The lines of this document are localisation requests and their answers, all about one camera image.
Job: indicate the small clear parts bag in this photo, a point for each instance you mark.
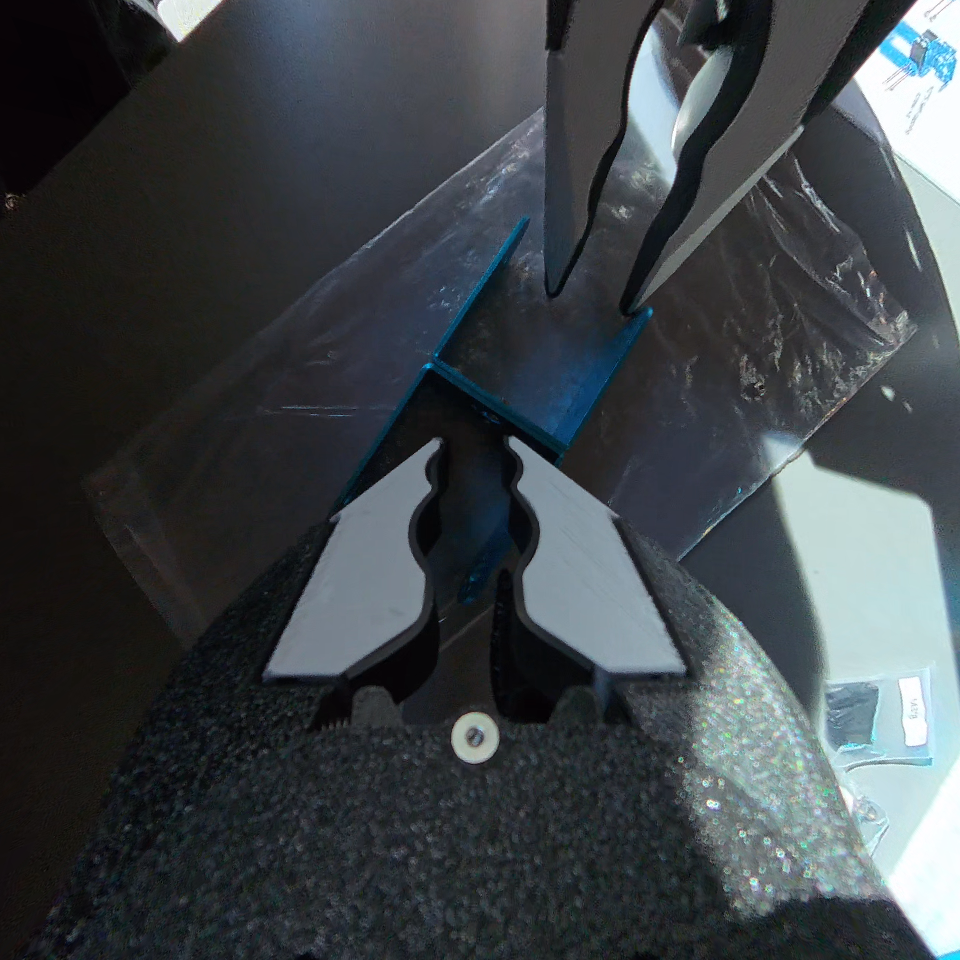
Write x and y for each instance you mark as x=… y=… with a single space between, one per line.
x=878 y=717
x=870 y=803

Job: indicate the printed instruction manual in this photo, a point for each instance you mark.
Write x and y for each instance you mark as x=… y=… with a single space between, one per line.
x=923 y=75

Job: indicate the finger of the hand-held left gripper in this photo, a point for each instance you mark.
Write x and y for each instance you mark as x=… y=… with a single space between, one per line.
x=578 y=135
x=735 y=150

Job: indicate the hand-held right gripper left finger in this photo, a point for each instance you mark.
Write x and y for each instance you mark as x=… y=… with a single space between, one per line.
x=357 y=593

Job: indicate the clear plastic bag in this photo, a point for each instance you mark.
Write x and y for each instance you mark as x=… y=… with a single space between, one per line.
x=240 y=450

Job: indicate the blue metal bracket assembly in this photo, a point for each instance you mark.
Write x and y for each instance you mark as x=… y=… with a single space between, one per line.
x=510 y=375

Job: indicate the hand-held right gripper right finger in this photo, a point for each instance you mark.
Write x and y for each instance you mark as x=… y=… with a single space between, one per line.
x=597 y=588

